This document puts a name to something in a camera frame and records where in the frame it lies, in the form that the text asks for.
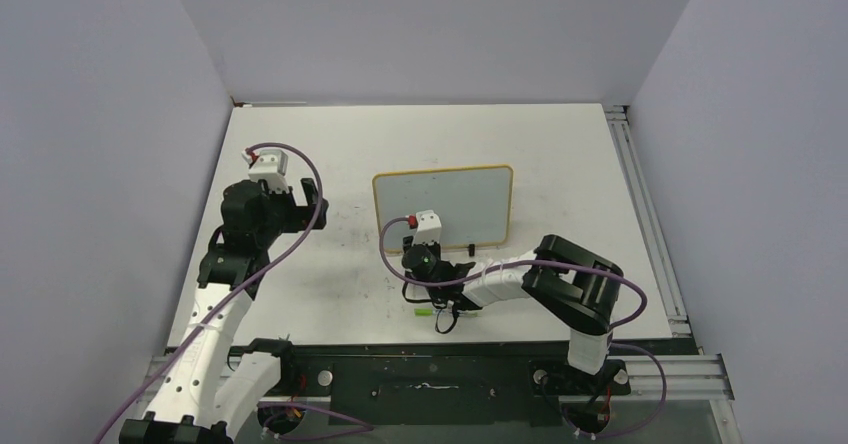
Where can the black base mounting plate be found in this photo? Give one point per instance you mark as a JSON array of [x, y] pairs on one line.
[[431, 384]]

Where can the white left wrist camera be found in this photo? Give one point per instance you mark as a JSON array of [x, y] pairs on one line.
[[268, 167]]

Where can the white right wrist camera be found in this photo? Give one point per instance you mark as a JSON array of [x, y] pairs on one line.
[[426, 228]]

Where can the green white marker pen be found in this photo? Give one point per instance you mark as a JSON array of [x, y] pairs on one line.
[[434, 312]]

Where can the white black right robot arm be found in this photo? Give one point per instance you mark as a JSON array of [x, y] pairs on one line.
[[575, 285]]

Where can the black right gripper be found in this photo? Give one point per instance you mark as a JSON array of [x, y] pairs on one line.
[[435, 246]]

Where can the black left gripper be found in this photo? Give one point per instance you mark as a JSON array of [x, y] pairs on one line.
[[286, 199]]

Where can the yellow framed whiteboard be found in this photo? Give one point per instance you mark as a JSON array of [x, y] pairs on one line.
[[473, 204]]

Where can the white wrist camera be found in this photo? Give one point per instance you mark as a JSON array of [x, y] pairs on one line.
[[426, 228], [268, 167]]

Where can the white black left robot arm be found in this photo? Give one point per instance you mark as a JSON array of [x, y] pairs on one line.
[[192, 405]]

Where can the aluminium rail frame right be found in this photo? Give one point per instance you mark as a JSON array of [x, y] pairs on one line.
[[658, 252]]

